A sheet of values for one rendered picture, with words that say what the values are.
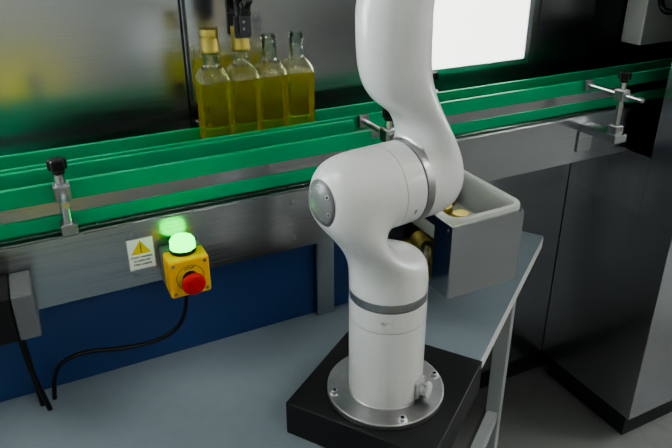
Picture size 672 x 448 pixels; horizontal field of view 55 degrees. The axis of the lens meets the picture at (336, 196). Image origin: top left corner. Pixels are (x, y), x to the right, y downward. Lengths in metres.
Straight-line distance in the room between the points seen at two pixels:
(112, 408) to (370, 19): 0.79
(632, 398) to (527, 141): 0.93
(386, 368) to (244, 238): 0.38
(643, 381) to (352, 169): 1.53
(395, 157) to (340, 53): 0.66
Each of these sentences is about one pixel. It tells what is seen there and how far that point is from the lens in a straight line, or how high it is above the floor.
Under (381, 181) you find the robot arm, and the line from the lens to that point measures 0.83.
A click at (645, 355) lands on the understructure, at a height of 0.34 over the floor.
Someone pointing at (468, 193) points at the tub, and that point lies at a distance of 1.41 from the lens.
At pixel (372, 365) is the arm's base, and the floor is 0.90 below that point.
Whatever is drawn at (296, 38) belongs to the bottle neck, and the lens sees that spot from 1.29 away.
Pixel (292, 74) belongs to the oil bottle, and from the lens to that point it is 1.28.
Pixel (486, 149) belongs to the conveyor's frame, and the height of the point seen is 1.01.
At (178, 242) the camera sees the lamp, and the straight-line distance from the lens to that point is 1.12.
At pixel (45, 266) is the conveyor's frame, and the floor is 1.00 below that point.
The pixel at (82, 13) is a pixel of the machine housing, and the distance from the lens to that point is 1.35.
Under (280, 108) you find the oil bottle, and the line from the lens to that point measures 1.29.
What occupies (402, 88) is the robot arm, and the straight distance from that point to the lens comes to 0.83.
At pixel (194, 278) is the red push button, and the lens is 1.10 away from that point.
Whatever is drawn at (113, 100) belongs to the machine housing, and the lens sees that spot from 1.39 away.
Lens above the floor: 1.54
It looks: 24 degrees down
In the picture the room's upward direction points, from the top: straight up
